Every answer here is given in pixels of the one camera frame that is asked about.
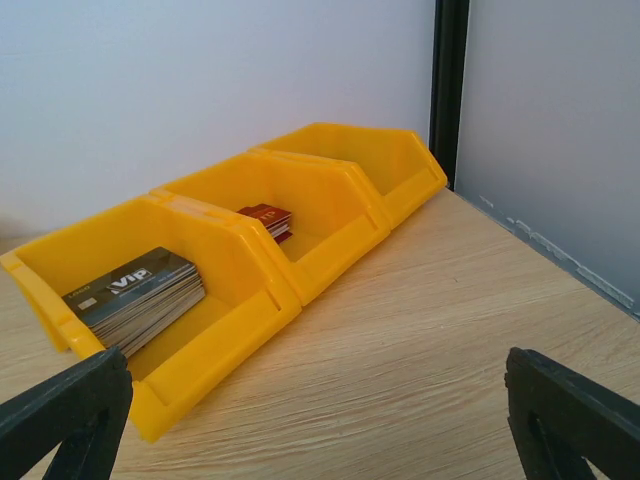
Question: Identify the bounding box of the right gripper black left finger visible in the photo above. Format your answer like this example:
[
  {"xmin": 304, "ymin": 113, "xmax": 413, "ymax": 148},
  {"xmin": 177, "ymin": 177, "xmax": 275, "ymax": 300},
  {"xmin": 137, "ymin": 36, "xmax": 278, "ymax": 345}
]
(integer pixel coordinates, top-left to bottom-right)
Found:
[{"xmin": 1, "ymin": 347, "xmax": 133, "ymax": 479}]

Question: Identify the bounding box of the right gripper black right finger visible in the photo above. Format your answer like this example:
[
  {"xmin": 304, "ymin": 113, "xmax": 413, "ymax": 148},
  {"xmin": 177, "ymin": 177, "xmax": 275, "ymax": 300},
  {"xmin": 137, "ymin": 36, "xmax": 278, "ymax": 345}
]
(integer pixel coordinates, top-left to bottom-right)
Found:
[{"xmin": 505, "ymin": 347, "xmax": 639, "ymax": 479}]

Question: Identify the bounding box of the grey VIP card stack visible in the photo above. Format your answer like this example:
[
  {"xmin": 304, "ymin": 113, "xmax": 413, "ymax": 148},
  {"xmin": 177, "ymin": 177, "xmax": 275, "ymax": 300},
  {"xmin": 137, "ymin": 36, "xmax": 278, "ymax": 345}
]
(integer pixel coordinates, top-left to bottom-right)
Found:
[{"xmin": 63, "ymin": 247, "xmax": 205, "ymax": 357}]

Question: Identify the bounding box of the red card stack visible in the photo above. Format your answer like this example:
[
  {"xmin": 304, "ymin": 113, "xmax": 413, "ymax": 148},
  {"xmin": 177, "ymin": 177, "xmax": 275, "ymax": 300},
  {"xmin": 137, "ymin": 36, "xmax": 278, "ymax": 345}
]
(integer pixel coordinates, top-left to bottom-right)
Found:
[{"xmin": 238, "ymin": 203, "xmax": 292, "ymax": 244}]

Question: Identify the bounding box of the yellow bin near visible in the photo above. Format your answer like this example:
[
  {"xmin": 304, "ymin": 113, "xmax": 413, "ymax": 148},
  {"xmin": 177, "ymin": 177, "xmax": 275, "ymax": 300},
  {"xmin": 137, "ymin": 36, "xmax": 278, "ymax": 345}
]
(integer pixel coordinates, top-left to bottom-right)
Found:
[{"xmin": 1, "ymin": 195, "xmax": 301, "ymax": 442}]

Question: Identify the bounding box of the yellow bin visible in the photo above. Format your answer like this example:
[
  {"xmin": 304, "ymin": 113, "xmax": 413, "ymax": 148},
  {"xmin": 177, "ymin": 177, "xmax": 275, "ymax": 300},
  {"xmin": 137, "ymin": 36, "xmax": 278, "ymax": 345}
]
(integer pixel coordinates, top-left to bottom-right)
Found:
[
  {"xmin": 151, "ymin": 152, "xmax": 390, "ymax": 305},
  {"xmin": 1, "ymin": 195, "xmax": 301, "ymax": 442},
  {"xmin": 251, "ymin": 122, "xmax": 447, "ymax": 229}
]

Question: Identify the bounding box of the yellow bin far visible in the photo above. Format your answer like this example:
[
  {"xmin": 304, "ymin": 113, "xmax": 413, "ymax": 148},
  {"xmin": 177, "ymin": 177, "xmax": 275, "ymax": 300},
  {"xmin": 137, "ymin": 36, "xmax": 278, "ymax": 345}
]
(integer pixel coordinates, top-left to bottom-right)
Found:
[{"xmin": 251, "ymin": 122, "xmax": 447, "ymax": 229}]

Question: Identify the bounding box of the yellow bin middle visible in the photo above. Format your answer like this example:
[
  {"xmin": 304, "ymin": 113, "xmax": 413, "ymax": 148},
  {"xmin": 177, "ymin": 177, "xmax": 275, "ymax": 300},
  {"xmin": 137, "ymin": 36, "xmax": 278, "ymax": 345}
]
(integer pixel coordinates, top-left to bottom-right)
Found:
[{"xmin": 151, "ymin": 152, "xmax": 390, "ymax": 305}]

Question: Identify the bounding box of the black frame post right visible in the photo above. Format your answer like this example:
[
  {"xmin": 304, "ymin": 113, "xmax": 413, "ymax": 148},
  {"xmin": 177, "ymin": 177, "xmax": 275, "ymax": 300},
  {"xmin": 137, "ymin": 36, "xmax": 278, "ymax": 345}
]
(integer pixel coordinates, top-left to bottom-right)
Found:
[{"xmin": 429, "ymin": 0, "xmax": 471, "ymax": 190}]

